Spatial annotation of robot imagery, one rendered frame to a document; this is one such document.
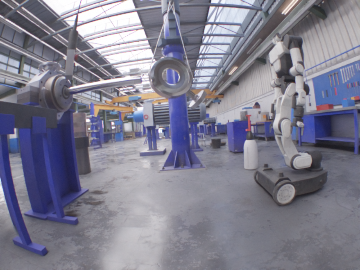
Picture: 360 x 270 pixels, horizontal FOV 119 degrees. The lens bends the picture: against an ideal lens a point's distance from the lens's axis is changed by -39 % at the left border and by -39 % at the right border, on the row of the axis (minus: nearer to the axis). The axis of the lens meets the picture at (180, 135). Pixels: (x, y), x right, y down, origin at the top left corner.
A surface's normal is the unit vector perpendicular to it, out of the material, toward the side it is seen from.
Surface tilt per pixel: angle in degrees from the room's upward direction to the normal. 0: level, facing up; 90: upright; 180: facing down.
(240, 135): 90
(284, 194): 90
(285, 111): 90
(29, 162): 90
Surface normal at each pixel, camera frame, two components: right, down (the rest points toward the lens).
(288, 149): -0.11, 0.04
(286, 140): -0.07, 0.45
